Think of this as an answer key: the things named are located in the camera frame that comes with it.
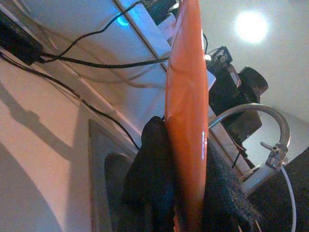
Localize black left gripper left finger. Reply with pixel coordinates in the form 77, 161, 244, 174
123, 116, 176, 232

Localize orange plate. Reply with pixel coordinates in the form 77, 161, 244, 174
165, 0, 210, 232

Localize stainless steel sink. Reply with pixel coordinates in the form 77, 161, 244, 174
88, 118, 174, 232

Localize black boxy equipment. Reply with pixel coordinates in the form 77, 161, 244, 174
206, 45, 269, 143

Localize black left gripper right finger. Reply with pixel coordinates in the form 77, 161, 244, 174
202, 139, 263, 232

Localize black power adapter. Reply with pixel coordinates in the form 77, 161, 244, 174
0, 9, 44, 66

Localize white plastic cylinder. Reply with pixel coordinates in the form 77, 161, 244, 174
241, 164, 276, 196

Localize white flexible hose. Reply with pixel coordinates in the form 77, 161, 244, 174
280, 166, 297, 232

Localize black power cable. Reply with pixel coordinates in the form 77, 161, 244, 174
0, 50, 140, 150
38, 54, 169, 70
41, 0, 142, 58

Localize round ceiling light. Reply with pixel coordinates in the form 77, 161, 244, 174
235, 11, 268, 44

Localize steel kitchen faucet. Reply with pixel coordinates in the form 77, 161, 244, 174
209, 102, 292, 174

